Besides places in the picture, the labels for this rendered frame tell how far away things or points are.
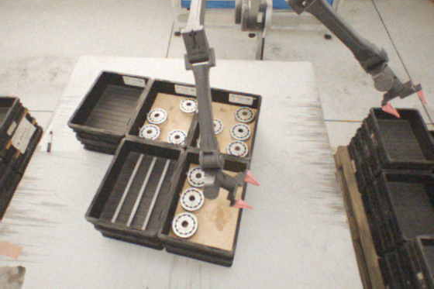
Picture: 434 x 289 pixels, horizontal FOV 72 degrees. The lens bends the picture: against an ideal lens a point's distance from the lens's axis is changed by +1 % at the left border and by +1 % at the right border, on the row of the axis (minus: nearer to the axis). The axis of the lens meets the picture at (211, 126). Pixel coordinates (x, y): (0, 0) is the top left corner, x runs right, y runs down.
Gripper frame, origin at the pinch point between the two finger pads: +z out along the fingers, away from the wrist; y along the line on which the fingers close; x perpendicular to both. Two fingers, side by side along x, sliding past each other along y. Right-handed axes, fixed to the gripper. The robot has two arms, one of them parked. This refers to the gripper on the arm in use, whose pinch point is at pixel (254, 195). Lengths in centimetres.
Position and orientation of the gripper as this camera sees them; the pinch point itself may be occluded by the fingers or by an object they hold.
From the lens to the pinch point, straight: 118.1
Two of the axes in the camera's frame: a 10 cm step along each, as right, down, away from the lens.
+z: 8.8, 4.5, 1.1
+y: 3.4, -7.8, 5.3
